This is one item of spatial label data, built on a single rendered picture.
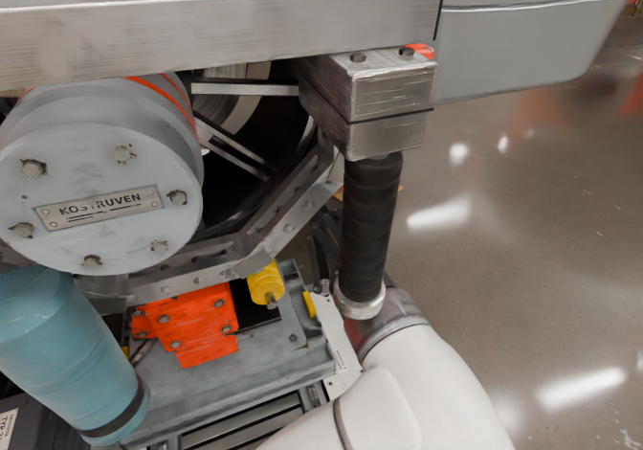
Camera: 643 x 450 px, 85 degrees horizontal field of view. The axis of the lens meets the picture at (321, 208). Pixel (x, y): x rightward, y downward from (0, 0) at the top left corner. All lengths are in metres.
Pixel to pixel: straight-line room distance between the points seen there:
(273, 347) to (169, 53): 0.78
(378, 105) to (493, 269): 1.31
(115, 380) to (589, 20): 0.93
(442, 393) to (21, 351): 0.37
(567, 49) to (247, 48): 0.73
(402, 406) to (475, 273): 1.10
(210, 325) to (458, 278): 0.98
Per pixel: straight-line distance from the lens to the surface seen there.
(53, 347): 0.43
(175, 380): 0.91
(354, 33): 0.20
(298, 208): 0.50
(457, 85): 0.70
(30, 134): 0.26
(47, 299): 0.41
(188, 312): 0.59
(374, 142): 0.20
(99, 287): 0.57
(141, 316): 0.60
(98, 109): 0.27
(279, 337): 0.91
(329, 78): 0.20
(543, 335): 1.36
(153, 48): 0.19
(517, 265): 1.53
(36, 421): 0.74
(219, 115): 0.65
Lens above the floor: 1.01
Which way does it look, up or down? 40 degrees down
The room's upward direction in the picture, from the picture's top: straight up
